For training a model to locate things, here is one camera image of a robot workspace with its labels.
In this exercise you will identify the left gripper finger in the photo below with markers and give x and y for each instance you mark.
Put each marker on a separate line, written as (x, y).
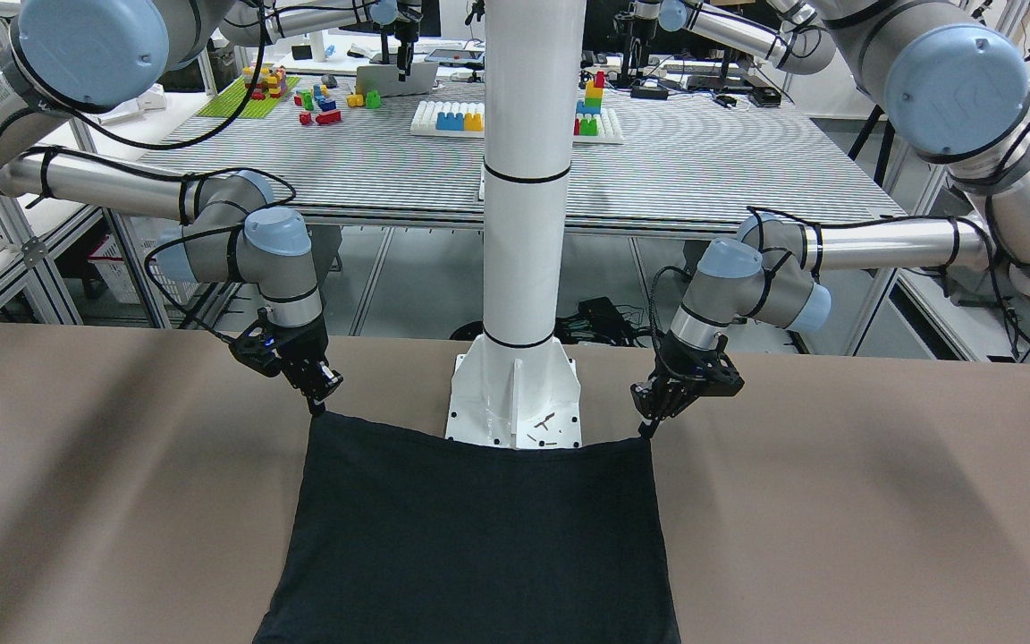
(649, 425)

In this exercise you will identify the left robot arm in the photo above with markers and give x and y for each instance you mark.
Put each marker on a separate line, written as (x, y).
(952, 89)

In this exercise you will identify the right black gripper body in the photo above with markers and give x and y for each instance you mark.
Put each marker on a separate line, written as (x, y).
(306, 348)

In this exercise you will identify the black graphic t-shirt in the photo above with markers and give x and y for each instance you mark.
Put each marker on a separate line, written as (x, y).
(402, 537)

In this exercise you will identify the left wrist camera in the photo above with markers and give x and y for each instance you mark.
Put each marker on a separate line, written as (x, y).
(722, 378)

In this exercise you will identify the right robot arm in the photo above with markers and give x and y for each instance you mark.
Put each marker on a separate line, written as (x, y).
(66, 59)

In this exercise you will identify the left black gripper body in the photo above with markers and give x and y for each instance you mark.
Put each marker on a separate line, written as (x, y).
(681, 364)

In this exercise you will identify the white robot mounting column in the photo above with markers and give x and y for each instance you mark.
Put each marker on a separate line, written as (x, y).
(516, 387)

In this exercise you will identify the white block tray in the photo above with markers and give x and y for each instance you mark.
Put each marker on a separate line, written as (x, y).
(590, 122)

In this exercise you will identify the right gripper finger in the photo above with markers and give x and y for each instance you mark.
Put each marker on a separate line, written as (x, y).
(317, 406)

